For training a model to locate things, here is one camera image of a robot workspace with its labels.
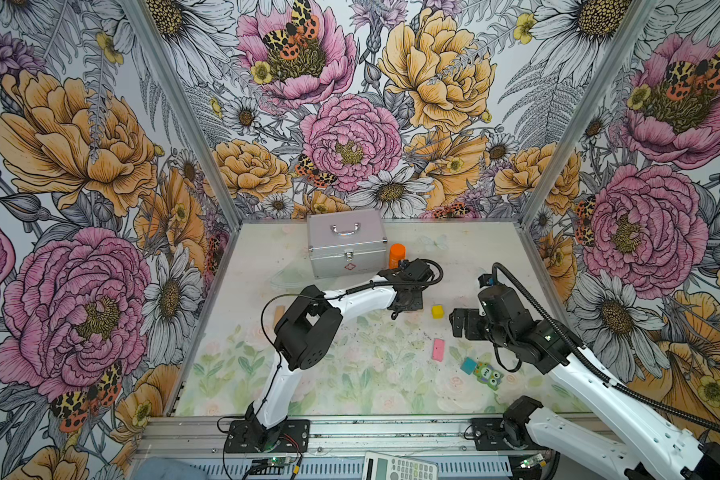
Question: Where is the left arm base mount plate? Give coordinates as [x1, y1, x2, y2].
[224, 419, 311, 454]

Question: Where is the yellow cube block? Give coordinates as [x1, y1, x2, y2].
[431, 305, 445, 319]

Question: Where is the aluminium frame corner post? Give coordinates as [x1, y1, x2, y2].
[123, 1, 242, 233]
[520, 0, 658, 231]

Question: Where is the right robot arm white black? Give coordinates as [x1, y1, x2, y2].
[449, 282, 720, 479]

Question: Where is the grey calculator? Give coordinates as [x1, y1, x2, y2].
[362, 452, 439, 480]

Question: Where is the silver aluminium case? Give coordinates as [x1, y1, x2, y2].
[307, 209, 388, 279]

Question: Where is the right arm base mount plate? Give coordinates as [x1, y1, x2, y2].
[465, 417, 527, 451]

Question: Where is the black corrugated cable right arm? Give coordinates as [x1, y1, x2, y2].
[490, 262, 720, 445]

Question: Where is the aluminium frame corner post right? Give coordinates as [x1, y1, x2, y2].
[520, 0, 658, 231]

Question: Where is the orange cylinder bottle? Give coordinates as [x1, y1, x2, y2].
[388, 243, 406, 269]

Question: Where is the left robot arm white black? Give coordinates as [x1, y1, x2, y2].
[245, 259, 444, 435]

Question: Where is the aluminium frame corner post left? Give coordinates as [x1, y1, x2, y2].
[123, 1, 242, 233]

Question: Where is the aluminium front rail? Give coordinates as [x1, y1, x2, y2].
[134, 412, 646, 457]

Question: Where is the pink rectangular block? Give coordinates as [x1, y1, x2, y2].
[431, 338, 445, 362]

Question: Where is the teal cube block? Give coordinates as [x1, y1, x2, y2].
[460, 357, 478, 375]

